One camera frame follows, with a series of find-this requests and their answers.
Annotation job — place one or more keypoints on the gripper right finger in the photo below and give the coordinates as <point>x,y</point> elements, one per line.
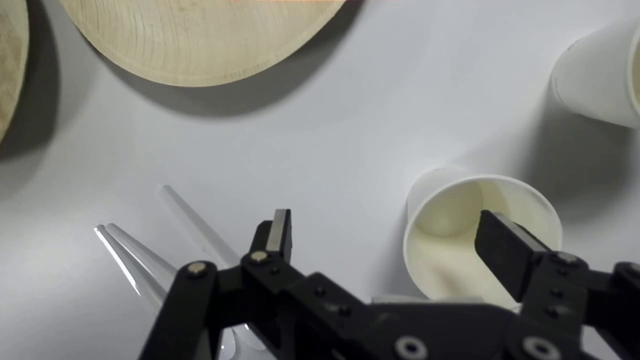
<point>555,285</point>

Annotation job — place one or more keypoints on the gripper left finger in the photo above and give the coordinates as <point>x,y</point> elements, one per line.
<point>260,290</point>

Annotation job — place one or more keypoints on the white paper cup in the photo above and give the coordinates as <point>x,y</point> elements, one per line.
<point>595,80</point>
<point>445,250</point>

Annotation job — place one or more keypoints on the clear plastic utensil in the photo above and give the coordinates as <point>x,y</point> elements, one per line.
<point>125,262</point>
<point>147,262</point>
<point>192,225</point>

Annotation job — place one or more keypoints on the round wooden plate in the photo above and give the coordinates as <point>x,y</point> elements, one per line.
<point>10,55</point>
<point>200,40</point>

